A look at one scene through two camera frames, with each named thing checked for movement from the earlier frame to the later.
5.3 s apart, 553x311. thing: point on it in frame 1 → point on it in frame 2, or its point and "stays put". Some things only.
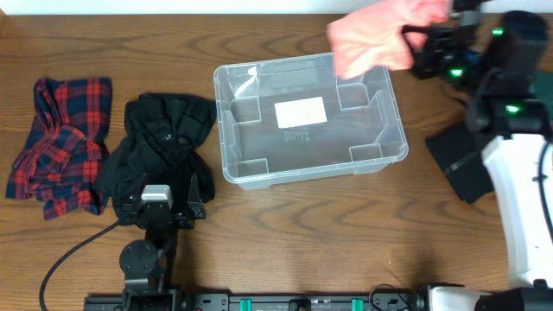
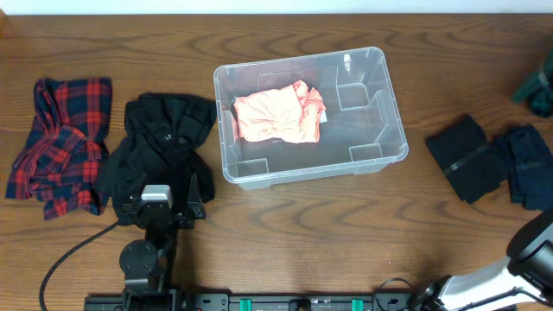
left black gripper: [194, 210] stays put
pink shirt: [371, 37] → [289, 113]
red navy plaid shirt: [65, 148] stays put
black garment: [458, 155] stays put
